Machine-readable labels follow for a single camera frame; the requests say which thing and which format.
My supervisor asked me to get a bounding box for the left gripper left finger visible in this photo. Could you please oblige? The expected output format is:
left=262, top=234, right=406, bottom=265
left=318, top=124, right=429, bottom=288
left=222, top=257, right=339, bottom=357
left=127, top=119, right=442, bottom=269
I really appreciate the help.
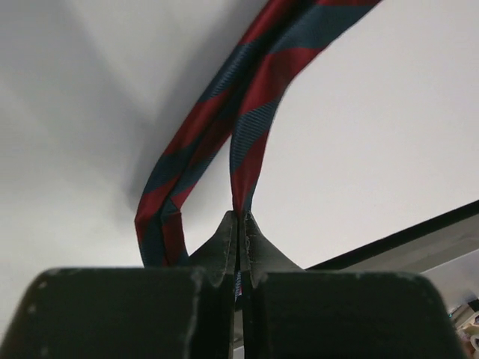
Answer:
left=1, top=212, right=238, bottom=358

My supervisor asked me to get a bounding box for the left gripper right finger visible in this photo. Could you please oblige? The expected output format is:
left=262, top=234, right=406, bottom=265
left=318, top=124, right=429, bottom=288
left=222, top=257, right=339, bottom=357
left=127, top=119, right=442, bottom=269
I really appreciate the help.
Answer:
left=239, top=212, right=466, bottom=358

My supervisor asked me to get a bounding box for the red navy striped tie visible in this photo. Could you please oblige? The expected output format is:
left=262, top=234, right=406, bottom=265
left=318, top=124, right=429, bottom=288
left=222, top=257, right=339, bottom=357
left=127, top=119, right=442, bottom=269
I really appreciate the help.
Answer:
left=135, top=1, right=375, bottom=267

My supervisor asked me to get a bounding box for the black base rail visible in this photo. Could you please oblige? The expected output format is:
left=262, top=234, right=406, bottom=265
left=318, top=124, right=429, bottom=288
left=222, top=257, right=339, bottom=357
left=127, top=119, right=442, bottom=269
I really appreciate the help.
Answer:
left=307, top=200, right=478, bottom=271

